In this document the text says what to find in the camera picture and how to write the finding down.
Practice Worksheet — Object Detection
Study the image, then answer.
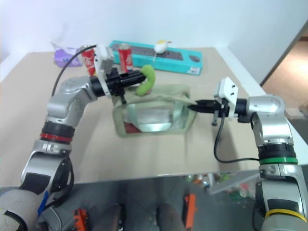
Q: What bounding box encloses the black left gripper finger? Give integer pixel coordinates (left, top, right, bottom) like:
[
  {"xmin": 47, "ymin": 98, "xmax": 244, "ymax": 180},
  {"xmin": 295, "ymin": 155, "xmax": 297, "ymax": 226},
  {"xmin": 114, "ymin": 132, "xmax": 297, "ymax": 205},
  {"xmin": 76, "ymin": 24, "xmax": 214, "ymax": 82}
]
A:
[
  {"xmin": 124, "ymin": 70, "xmax": 145, "ymax": 80},
  {"xmin": 124, "ymin": 77, "xmax": 145, "ymax": 87}
]

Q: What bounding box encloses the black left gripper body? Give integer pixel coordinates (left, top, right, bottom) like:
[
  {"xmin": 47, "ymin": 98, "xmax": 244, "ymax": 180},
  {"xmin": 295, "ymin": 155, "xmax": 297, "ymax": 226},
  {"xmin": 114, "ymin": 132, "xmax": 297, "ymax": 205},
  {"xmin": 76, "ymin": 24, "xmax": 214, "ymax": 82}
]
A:
[{"xmin": 105, "ymin": 68, "xmax": 128, "ymax": 104}]

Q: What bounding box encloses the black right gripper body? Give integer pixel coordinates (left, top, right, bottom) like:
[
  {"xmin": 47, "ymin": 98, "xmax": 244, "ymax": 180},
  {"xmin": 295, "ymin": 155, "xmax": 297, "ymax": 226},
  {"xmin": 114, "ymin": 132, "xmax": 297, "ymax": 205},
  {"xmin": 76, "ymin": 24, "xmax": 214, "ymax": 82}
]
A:
[{"xmin": 206, "ymin": 99, "xmax": 230, "ymax": 126}]

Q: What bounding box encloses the green plush keychain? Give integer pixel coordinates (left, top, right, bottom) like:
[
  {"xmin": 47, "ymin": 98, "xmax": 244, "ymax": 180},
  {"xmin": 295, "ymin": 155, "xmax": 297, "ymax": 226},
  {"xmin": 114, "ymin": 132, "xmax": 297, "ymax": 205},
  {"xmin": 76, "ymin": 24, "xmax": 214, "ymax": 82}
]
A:
[{"xmin": 134, "ymin": 65, "xmax": 157, "ymax": 97}]

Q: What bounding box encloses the white and yellow plush toy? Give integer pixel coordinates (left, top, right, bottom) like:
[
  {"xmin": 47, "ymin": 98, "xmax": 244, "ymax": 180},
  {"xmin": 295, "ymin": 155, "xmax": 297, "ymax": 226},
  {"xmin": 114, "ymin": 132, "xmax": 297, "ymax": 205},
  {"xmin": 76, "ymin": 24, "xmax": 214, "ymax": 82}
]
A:
[{"xmin": 153, "ymin": 39, "xmax": 173, "ymax": 63}]

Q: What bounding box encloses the red item inside pouch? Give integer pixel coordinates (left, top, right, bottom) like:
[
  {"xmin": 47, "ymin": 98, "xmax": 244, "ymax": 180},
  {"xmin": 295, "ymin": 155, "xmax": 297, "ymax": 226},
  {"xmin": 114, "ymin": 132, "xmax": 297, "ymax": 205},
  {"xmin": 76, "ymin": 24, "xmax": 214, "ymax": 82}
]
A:
[{"xmin": 123, "ymin": 122, "xmax": 141, "ymax": 134}]

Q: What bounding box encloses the red cola can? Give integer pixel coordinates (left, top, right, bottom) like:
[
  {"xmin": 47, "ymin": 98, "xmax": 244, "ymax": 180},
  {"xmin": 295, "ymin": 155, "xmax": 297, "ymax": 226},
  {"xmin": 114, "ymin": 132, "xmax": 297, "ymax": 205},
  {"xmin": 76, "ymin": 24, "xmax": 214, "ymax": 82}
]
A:
[
  {"xmin": 81, "ymin": 45, "xmax": 97, "ymax": 77},
  {"xmin": 118, "ymin": 44, "xmax": 133, "ymax": 73}
]

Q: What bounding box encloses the teal keyboard box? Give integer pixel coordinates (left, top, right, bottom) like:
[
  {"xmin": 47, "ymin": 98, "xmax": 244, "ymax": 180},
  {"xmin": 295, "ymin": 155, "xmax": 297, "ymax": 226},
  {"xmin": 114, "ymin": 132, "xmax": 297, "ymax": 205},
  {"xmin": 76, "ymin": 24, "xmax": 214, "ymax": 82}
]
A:
[{"xmin": 107, "ymin": 39, "xmax": 204, "ymax": 77}]

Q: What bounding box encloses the purple tissue pack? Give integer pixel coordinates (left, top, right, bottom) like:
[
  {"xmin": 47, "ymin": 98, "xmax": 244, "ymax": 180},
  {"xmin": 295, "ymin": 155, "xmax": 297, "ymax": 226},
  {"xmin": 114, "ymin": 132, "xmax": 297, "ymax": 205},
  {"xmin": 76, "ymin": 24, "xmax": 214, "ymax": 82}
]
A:
[{"xmin": 53, "ymin": 46, "xmax": 84, "ymax": 67}]

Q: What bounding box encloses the white tissue sheet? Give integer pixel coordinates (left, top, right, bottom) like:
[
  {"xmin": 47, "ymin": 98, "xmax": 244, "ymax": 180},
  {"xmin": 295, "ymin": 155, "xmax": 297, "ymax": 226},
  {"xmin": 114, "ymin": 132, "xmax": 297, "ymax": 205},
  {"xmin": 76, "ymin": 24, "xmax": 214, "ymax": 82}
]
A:
[{"xmin": 49, "ymin": 36, "xmax": 73, "ymax": 49}]

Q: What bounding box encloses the orange tool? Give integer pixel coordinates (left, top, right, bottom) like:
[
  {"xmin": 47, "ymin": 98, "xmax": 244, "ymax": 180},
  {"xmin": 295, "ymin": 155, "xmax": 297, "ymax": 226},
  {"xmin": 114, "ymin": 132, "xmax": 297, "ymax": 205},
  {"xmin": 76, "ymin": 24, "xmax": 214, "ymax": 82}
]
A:
[
  {"xmin": 73, "ymin": 207, "xmax": 88, "ymax": 231},
  {"xmin": 183, "ymin": 193, "xmax": 197, "ymax": 228}
]

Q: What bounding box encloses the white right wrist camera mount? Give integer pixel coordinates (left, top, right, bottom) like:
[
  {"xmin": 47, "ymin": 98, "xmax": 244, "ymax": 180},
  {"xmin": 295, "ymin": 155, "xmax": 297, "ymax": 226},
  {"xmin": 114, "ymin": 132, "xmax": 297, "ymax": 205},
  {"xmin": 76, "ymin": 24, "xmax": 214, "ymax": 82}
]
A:
[{"xmin": 212, "ymin": 77, "xmax": 239, "ymax": 120}]

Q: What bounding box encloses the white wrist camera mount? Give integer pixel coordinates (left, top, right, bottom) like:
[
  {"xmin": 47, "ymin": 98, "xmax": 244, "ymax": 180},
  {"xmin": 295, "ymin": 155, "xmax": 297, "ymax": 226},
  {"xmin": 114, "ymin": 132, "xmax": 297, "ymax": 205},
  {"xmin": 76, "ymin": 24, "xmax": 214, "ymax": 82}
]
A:
[
  {"xmin": 212, "ymin": 77, "xmax": 239, "ymax": 120},
  {"xmin": 93, "ymin": 44, "xmax": 115, "ymax": 97}
]

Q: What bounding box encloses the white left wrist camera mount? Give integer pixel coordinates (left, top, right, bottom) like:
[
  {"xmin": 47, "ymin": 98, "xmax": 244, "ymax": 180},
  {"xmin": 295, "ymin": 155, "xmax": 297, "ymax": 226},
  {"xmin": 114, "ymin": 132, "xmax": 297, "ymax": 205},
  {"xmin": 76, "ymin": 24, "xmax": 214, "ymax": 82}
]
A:
[{"xmin": 93, "ymin": 44, "xmax": 115, "ymax": 97}]

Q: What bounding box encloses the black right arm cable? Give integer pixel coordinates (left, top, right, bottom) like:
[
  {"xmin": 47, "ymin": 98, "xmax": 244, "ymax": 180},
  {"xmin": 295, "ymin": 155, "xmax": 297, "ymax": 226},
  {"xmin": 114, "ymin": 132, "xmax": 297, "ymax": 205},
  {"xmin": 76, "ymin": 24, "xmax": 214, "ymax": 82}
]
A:
[{"xmin": 214, "ymin": 114, "xmax": 262, "ymax": 164}]

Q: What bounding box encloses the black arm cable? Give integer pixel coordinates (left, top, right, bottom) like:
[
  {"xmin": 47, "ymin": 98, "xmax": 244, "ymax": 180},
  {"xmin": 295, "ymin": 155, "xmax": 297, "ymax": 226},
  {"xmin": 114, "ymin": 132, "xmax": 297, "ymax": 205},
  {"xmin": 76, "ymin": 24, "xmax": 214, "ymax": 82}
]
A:
[
  {"xmin": 51, "ymin": 44, "xmax": 98, "ymax": 97},
  {"xmin": 214, "ymin": 114, "xmax": 262, "ymax": 164}
]

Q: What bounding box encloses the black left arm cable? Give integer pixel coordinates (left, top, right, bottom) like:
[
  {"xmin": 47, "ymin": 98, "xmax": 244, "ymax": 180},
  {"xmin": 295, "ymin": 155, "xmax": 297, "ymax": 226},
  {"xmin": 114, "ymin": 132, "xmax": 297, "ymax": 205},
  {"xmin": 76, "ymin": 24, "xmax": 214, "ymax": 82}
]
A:
[{"xmin": 51, "ymin": 44, "xmax": 98, "ymax": 97}]

